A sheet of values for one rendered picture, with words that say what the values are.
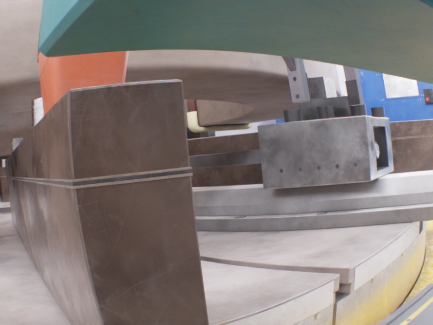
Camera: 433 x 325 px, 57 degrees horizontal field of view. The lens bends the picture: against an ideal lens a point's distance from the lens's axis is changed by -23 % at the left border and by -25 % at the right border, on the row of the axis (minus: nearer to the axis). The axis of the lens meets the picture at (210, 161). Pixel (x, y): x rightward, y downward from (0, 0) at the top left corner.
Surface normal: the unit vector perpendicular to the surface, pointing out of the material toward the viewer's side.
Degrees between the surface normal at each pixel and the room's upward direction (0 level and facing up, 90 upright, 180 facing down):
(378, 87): 90
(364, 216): 90
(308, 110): 90
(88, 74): 97
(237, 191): 72
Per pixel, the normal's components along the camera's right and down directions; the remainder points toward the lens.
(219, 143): -0.28, 0.04
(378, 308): 0.69, -0.05
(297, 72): -0.82, 0.09
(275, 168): -0.62, 0.07
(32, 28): 0.47, -0.03
